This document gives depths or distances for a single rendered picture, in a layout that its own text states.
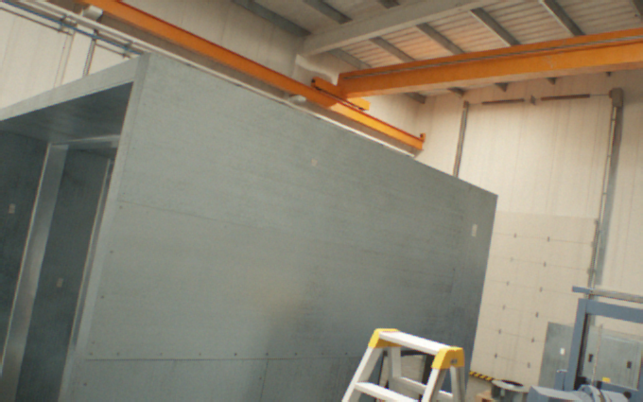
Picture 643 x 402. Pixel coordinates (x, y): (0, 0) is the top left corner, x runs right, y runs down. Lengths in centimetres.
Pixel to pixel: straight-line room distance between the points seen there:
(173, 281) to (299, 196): 69
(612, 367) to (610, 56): 511
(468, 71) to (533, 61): 142
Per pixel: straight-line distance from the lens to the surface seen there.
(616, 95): 1373
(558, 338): 884
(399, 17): 1141
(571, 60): 1033
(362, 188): 265
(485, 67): 1112
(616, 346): 855
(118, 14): 1084
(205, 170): 209
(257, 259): 227
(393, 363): 242
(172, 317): 211
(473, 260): 358
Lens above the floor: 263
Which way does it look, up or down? 5 degrees up
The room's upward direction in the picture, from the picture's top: 11 degrees clockwise
